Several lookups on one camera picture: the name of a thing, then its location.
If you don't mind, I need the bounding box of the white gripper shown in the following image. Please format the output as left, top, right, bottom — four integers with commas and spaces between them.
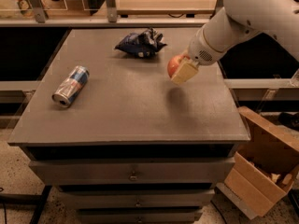
170, 28, 223, 85

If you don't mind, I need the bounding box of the red apple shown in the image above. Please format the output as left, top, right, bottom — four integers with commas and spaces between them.
167, 54, 186, 77

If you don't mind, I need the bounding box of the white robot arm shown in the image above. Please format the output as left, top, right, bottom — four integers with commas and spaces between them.
167, 0, 299, 85

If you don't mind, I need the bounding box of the crumpled blue chip bag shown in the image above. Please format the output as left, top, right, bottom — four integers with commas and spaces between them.
115, 28, 166, 58

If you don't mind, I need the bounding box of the grey drawer cabinet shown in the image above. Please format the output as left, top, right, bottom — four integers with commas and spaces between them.
9, 28, 249, 224

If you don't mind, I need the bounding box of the blue silver energy drink can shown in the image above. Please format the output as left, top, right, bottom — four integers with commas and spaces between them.
52, 65, 90, 107

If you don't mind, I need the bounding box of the top drawer round knob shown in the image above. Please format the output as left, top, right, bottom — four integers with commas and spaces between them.
129, 172, 138, 182

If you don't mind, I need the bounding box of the drawer round knob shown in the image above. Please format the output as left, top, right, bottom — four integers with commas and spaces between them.
135, 201, 142, 208
129, 172, 138, 182

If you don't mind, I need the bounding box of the open cardboard box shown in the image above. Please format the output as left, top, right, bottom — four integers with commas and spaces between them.
224, 106, 299, 217

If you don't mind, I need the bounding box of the middle drawer round knob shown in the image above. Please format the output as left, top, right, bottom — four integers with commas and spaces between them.
135, 201, 142, 208

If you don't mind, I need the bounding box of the grey metal shelf rail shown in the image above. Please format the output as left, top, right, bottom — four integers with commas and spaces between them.
0, 0, 222, 28

